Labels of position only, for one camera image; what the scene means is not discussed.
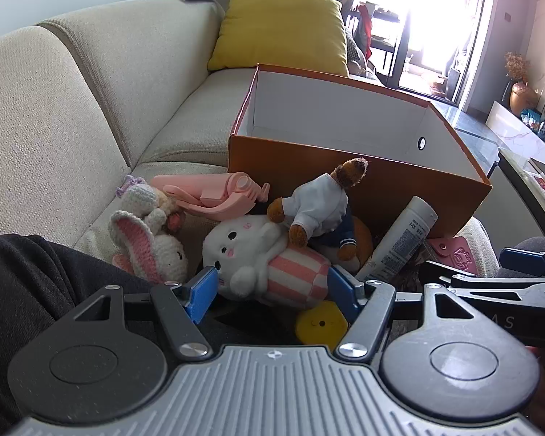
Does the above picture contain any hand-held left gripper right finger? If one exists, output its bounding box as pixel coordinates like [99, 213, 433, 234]
[328, 264, 474, 364]

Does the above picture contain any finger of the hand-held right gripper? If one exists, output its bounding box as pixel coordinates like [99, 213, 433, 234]
[419, 261, 545, 291]
[500, 247, 545, 278]

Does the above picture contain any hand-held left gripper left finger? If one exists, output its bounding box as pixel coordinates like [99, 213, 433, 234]
[74, 267, 219, 362]

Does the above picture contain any orange plush blue sailor outfit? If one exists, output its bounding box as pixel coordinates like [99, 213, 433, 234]
[309, 211, 374, 273]

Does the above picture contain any pink wallet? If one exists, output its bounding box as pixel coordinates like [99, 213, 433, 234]
[427, 235, 475, 275]

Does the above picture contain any white pink crochet bunny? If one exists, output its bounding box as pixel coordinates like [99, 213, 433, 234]
[108, 209, 189, 284]

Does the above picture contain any white bunny plush striped cup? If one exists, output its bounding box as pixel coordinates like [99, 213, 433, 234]
[202, 215, 332, 307]

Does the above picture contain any brown bear plush white shirt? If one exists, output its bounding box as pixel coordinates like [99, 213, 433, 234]
[267, 157, 368, 248]

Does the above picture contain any pink folding handheld fan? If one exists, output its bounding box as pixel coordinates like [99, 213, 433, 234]
[151, 171, 271, 218]

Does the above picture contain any crochet doll with purple bow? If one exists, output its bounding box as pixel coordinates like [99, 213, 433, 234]
[116, 175, 187, 232]

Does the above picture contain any orange cardboard box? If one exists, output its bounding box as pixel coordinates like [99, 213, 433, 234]
[227, 64, 493, 265]

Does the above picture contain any white marble cabinet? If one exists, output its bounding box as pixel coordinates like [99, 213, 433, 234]
[485, 100, 545, 164]

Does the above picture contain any copper vase with dried flowers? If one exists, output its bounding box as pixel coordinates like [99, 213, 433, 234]
[504, 52, 539, 112]

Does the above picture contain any beige fabric sofa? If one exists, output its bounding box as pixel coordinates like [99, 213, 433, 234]
[0, 0, 500, 282]

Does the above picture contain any grey checked cushion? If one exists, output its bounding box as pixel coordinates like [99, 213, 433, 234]
[345, 25, 373, 78]

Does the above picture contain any red cloth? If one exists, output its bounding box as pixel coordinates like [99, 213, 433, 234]
[356, 2, 376, 60]

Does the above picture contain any yellow cushion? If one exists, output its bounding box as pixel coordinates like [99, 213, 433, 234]
[207, 0, 350, 78]

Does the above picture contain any black metal table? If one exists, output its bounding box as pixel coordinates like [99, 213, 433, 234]
[370, 7, 414, 88]

